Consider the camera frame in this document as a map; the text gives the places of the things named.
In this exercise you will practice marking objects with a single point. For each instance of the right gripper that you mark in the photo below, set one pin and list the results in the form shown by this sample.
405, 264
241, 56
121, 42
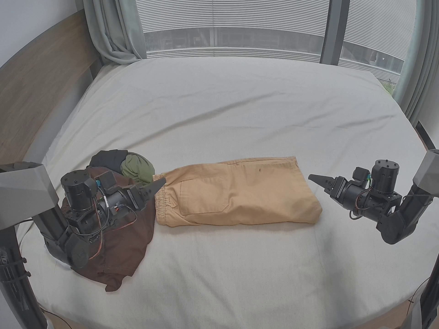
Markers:
353, 197

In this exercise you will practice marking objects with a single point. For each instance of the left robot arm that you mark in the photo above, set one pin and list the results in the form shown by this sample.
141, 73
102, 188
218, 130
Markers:
24, 190

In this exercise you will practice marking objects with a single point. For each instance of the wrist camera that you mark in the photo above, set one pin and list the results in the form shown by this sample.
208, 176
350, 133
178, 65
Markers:
105, 181
360, 176

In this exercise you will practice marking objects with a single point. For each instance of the black garment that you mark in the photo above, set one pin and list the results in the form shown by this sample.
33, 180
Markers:
106, 161

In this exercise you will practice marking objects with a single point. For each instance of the bed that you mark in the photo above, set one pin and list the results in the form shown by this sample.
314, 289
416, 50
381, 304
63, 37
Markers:
257, 115

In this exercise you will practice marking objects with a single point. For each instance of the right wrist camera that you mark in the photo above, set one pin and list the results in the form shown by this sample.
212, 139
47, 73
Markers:
360, 176

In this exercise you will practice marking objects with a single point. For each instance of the brown garment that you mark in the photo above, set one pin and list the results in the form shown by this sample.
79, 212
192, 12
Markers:
127, 245

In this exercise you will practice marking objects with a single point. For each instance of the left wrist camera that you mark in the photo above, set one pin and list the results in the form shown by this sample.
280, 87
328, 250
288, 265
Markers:
105, 181

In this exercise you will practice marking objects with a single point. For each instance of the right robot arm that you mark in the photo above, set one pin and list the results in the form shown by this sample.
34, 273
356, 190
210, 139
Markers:
398, 218

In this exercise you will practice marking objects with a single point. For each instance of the window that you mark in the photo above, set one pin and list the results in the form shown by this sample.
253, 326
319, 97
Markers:
240, 12

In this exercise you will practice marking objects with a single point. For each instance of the tan shorts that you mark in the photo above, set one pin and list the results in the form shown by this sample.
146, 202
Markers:
247, 194

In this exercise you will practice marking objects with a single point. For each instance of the green garment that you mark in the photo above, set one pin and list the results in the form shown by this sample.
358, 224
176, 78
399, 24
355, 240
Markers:
139, 170

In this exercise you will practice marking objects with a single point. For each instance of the grey-green curtain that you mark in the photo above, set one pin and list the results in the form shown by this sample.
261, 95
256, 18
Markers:
109, 19
423, 46

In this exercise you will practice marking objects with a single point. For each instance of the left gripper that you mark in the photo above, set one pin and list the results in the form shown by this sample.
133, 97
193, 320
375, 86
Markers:
120, 202

